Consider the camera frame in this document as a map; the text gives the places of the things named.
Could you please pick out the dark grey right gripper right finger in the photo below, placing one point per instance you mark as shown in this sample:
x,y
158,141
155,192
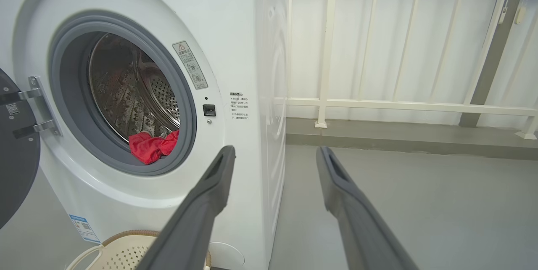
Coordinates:
x,y
357,223

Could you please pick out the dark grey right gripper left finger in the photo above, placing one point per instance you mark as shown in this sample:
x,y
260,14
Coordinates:
x,y
197,219

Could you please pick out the red and white garment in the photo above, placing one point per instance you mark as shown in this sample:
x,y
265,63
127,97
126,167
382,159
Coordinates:
x,y
147,148

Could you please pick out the cream perforated laundry basket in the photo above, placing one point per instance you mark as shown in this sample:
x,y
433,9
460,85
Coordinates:
x,y
122,253

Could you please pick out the black door latch socket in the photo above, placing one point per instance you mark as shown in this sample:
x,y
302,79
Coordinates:
x,y
209,110

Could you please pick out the white washing machine body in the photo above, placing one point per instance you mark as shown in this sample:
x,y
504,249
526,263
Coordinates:
x,y
235,30

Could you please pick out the metal door hinge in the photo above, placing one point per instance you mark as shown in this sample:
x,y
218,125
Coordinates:
x,y
42,101

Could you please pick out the round drain filter cover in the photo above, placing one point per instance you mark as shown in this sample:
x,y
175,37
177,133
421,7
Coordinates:
x,y
227,255

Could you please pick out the blue energy label sticker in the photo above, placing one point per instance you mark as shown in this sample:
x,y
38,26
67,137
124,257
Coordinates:
x,y
84,228

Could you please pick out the white metal railing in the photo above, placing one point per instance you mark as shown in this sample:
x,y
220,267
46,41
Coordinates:
x,y
378,105

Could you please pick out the printed text notice label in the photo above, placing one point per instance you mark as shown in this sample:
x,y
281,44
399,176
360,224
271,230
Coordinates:
x,y
239,106

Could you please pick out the perforated steel drum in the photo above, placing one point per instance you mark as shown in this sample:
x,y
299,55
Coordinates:
x,y
122,93

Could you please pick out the grey warning sticker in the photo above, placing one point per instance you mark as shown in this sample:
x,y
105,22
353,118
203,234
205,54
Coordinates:
x,y
190,65

